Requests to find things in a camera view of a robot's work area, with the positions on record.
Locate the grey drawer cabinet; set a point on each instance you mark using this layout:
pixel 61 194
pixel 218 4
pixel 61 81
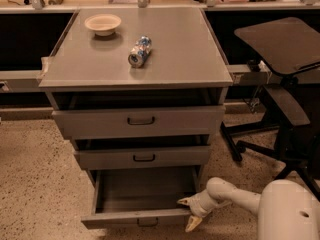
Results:
pixel 183 69

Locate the black office chair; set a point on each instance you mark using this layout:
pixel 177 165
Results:
pixel 289 47

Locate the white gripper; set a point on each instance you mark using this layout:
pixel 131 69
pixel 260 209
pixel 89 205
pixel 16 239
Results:
pixel 197 207

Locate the blue silver soda can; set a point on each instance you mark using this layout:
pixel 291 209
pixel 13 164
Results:
pixel 140 52

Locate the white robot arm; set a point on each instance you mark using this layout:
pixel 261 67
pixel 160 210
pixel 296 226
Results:
pixel 285 210

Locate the grey drawer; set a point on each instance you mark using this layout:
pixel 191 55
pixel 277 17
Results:
pixel 143 197
pixel 138 122
pixel 142 157

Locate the grey top drawer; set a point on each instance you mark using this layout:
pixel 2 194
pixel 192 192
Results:
pixel 138 122

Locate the white paper bowl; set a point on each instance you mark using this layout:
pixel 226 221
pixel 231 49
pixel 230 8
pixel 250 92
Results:
pixel 102 24

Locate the long workbench shelf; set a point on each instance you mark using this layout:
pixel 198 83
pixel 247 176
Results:
pixel 39 29

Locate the grey bottom drawer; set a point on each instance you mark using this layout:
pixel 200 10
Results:
pixel 143 197

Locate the grey middle drawer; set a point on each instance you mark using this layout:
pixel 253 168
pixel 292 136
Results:
pixel 142 157

